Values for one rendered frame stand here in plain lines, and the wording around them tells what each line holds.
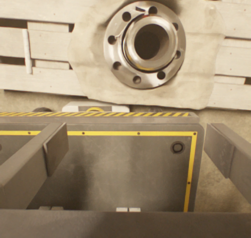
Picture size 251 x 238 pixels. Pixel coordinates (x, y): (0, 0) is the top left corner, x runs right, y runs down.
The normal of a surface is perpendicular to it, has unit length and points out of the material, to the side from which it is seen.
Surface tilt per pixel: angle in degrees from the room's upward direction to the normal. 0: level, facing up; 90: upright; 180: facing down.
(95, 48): 61
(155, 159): 0
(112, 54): 0
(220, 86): 0
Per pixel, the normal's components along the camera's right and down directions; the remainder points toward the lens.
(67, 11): -0.03, 0.29
